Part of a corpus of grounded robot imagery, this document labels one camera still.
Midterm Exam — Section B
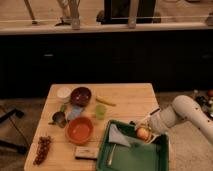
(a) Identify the brown rectangular block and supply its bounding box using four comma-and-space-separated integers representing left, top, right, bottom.
74, 146, 99, 160

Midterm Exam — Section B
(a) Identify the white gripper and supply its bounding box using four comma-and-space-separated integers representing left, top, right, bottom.
134, 108, 163, 144

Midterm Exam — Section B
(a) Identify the green plastic cup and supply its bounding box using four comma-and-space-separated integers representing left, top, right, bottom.
95, 104, 106, 120

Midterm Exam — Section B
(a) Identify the bunch of red grapes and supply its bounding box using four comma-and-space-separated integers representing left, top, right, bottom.
33, 136, 51, 165

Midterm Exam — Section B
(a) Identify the metal utensil in tray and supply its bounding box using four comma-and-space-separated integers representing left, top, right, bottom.
107, 144, 116, 166

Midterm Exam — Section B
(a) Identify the red yellow apple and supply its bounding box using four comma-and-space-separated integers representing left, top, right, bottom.
136, 128, 149, 140

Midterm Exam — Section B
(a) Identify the black cabinet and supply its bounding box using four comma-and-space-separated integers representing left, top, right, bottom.
0, 30, 213, 98

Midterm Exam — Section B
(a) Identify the metal measuring cup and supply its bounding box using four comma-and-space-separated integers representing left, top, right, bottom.
50, 111, 66, 128

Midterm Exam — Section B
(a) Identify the orange bowl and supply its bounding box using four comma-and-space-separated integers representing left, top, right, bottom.
65, 116, 93, 145

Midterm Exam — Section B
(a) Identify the small white bowl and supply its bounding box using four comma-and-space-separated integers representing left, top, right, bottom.
56, 87, 71, 103

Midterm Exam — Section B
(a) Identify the green plastic tray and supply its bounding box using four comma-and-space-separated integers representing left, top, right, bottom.
96, 120, 169, 171

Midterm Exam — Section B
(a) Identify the dark red bowl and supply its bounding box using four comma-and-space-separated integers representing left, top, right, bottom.
70, 87, 92, 107

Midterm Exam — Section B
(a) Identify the yellow banana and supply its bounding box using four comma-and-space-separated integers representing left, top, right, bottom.
96, 96, 116, 106

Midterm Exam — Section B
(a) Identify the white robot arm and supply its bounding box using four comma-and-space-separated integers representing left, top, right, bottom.
135, 95, 213, 144

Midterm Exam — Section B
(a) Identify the grey cloth in tray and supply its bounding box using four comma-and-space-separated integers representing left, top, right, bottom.
108, 124, 130, 147

